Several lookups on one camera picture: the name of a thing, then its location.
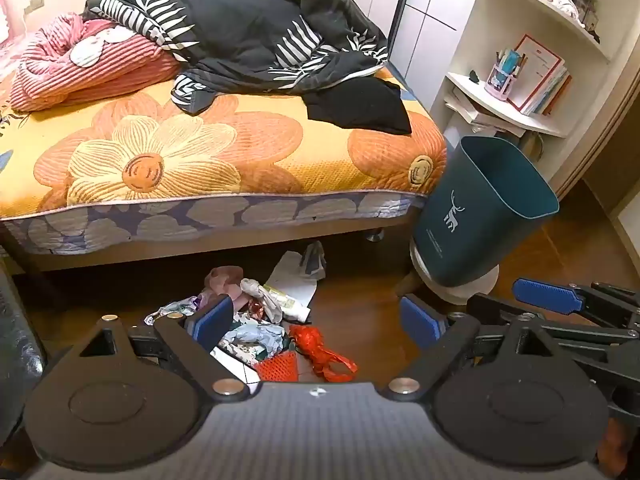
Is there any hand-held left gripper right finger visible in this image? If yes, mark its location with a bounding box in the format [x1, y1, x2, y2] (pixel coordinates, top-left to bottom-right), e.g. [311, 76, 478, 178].
[382, 294, 566, 403]

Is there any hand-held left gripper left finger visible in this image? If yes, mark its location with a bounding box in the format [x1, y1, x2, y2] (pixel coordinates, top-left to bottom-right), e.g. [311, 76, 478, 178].
[75, 294, 251, 403]

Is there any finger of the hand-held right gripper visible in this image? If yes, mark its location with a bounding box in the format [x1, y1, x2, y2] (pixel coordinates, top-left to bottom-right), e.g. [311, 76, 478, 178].
[467, 294, 640, 411]
[512, 277, 640, 333]

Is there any white paper sheet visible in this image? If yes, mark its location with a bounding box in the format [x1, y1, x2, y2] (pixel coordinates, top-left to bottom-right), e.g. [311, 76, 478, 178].
[264, 241, 328, 323]

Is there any teal trash bin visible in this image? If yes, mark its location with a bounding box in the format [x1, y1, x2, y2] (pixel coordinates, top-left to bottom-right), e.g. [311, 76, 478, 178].
[411, 135, 560, 288]

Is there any pink mesh net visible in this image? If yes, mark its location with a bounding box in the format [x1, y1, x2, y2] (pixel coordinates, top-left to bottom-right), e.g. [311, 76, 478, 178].
[202, 266, 251, 311]

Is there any crumpled silver white paper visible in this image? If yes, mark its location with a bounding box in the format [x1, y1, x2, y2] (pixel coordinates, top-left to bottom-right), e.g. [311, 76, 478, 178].
[227, 324, 288, 361]

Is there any white and purple snack packet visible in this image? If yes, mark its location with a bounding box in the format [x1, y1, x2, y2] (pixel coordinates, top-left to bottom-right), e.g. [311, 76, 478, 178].
[144, 296, 201, 327]

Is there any white lined cardboard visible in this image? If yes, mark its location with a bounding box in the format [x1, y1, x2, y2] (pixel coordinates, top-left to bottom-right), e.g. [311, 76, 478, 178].
[210, 344, 263, 396]

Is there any red mesh bag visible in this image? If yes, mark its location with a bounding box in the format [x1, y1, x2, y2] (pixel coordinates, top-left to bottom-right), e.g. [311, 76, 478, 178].
[255, 350, 301, 383]

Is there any red plastic bag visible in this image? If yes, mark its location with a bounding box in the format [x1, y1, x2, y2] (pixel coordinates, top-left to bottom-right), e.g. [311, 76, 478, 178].
[289, 324, 358, 381]

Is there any bed with orange floral cover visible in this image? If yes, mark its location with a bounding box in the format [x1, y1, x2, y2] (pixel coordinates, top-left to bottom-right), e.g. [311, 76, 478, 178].
[0, 67, 448, 276]

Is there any dark glossy object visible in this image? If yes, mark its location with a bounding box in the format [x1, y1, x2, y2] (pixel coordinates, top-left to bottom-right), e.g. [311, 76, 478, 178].
[0, 260, 48, 436]

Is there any stack of papers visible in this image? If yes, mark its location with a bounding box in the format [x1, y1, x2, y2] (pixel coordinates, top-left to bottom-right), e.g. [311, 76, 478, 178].
[444, 87, 526, 138]

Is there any row of books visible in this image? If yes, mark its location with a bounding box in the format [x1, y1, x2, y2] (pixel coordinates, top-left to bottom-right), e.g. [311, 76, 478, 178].
[525, 65, 573, 117]

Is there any pink pen holder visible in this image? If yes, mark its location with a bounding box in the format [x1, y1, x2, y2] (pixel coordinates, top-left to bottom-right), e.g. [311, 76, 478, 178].
[484, 63, 517, 101]

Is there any black cloth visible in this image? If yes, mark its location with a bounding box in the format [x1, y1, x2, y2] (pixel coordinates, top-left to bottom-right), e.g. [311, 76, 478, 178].
[302, 77, 413, 136]

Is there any red framed certificate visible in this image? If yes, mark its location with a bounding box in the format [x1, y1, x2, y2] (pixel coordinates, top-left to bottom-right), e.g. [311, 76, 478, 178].
[507, 34, 566, 111]

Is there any white wardrobe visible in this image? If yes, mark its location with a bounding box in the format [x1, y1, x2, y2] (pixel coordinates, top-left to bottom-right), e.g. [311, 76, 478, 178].
[352, 0, 486, 106]

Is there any white crumpled cloth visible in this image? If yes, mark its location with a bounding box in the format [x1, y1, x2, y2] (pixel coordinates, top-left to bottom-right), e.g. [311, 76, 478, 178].
[552, 0, 584, 24]

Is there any dark tangled object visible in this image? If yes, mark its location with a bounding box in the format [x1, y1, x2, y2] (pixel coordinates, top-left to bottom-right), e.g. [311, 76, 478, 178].
[560, 0, 602, 43]

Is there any white shelf unit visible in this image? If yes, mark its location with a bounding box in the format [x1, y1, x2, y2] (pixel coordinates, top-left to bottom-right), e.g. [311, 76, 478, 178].
[429, 0, 636, 201]

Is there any dark leaf print duvet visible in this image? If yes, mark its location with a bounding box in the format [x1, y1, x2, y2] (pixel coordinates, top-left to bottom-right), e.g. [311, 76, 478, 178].
[82, 0, 391, 116]

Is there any pink striped blanket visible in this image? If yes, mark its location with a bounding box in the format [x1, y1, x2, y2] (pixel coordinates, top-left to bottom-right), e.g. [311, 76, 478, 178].
[10, 12, 183, 113]

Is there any brown wooden door frame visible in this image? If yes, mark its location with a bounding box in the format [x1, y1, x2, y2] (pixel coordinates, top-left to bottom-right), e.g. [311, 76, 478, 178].
[547, 35, 640, 241]

